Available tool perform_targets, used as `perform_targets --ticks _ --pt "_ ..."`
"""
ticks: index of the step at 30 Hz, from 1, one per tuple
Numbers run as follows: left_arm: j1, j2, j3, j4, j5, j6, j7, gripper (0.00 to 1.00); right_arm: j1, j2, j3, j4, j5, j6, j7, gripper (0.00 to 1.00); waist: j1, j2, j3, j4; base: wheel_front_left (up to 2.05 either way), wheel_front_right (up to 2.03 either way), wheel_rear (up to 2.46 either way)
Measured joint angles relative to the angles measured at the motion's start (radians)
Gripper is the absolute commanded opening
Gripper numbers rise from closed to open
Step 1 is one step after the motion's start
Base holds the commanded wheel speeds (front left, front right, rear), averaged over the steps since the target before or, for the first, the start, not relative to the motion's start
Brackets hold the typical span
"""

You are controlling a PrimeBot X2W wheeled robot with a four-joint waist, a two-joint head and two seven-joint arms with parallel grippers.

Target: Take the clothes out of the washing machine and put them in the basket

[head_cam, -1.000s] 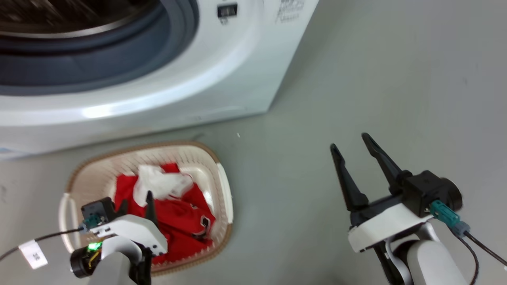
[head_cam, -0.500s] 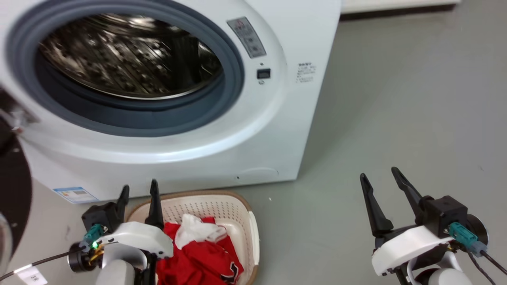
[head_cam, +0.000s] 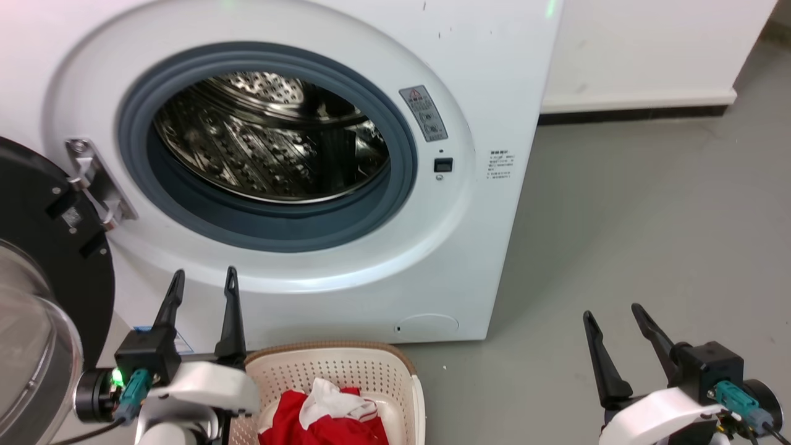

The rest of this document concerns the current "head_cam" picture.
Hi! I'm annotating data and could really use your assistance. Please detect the black glass washer door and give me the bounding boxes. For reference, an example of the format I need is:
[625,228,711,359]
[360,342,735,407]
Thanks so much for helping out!
[0,136,117,445]

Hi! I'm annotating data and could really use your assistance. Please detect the chrome door hinge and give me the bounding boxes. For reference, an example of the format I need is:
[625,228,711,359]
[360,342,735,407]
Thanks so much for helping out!
[65,138,138,231]

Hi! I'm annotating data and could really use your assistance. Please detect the teal right cable connector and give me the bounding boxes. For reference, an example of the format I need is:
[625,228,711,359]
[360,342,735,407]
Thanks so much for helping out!
[714,379,762,428]

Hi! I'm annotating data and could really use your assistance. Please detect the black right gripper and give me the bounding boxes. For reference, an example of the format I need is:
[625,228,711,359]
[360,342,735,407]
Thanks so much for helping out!
[582,302,746,410]

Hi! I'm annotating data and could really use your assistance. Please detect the round drain filter cover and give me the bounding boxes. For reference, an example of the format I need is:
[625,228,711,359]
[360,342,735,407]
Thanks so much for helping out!
[395,313,460,338]

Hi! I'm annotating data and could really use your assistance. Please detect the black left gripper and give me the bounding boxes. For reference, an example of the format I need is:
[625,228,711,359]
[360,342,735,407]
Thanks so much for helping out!
[114,266,248,389]

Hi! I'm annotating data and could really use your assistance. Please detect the teal left cable connector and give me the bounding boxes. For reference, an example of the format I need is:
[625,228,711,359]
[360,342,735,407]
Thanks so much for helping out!
[116,368,153,422]

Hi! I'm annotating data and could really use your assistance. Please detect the grey warning sticker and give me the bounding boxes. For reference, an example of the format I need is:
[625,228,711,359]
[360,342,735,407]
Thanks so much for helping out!
[399,85,449,143]

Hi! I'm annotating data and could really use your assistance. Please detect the red and white clothes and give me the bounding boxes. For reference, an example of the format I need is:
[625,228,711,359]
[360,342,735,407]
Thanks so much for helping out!
[258,378,391,445]

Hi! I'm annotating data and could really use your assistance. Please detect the white and black baseboard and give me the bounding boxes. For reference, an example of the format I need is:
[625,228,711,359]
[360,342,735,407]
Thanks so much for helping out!
[538,88,738,126]

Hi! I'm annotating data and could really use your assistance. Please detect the teal cable connector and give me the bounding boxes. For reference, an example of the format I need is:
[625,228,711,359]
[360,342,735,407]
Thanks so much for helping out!
[116,368,153,422]
[714,379,762,428]

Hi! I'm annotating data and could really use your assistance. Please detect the cream perforated laundry basket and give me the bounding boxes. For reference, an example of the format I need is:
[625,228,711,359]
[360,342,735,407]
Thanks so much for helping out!
[227,340,428,445]

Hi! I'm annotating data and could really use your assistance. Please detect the thin black cable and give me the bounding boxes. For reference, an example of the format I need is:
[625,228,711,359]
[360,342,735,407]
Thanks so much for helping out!
[49,418,127,445]

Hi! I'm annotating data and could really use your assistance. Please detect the white front-load washing machine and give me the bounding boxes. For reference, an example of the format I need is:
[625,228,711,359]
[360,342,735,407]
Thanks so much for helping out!
[0,0,565,348]

